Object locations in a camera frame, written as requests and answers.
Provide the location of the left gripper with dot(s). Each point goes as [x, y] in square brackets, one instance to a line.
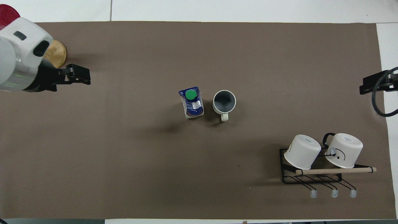
[43, 79]

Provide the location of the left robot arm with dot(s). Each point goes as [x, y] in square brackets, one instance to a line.
[18, 53]

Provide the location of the blue milk carton green cap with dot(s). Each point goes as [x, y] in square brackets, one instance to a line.
[193, 104]

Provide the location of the round wooden lid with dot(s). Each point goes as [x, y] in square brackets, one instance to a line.
[57, 54]

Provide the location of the round red lid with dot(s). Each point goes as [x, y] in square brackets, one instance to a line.
[6, 15]

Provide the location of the cream mug grey inside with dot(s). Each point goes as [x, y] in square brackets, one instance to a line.
[224, 102]

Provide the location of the plain white mug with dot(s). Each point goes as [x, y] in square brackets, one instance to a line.
[303, 152]

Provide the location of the white mug face print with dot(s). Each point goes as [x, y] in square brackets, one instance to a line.
[346, 149]

